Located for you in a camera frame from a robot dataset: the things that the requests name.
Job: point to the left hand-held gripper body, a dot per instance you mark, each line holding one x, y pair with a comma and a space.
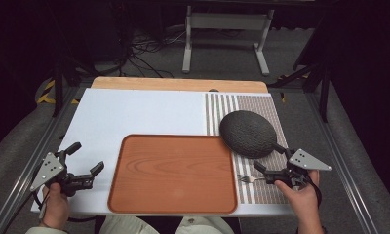
48, 169

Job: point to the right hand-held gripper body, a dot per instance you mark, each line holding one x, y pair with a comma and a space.
308, 161

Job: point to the silver fork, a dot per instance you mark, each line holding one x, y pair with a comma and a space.
248, 178

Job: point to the dark grey textured oval plate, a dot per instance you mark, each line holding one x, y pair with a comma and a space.
247, 134

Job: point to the person's left hand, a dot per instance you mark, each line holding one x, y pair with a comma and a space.
57, 205

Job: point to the person's right hand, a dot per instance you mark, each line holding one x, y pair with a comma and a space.
301, 198

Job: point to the striped brown white placemat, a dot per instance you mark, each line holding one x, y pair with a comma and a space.
264, 107

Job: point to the yellow black floor tape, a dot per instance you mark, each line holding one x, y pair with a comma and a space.
46, 94

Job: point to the black tripod stand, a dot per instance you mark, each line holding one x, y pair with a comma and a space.
323, 87
58, 87

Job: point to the person's light trousers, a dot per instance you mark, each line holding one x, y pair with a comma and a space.
128, 226

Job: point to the white table mat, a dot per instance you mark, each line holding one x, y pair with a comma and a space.
141, 112

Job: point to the brown wooden tray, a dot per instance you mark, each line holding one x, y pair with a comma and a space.
173, 174

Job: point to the dark table grommet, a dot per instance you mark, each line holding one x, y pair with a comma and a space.
213, 90

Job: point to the white metal stand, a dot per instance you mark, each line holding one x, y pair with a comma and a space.
228, 21

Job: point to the aluminium rail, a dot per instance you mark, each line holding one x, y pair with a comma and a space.
30, 162
342, 162

